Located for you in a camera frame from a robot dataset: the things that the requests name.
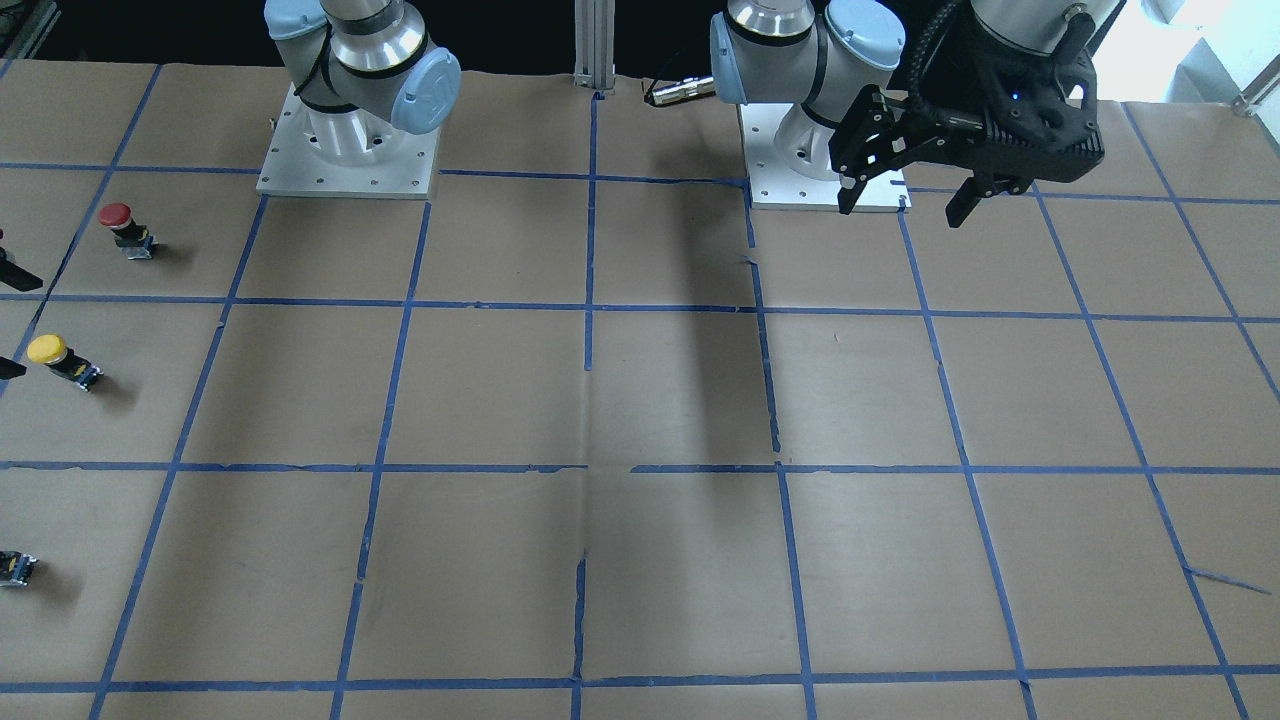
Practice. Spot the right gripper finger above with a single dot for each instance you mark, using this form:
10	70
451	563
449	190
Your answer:
14	276
10	369

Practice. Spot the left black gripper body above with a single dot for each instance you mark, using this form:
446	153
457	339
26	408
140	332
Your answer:
961	73

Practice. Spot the small black switch block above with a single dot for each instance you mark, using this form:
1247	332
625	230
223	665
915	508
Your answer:
17	568

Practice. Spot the silver cable connector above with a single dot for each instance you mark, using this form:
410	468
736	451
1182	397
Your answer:
686	90

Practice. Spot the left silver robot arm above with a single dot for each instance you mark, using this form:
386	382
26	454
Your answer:
820	59

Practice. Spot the yellow push button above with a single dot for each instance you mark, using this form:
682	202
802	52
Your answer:
54	352

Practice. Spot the aluminium profile post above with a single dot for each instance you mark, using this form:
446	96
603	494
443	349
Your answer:
593	39

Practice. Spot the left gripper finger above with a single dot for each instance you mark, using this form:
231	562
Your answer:
879	134
979	187

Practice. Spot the red push button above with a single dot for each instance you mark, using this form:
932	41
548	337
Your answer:
133	239

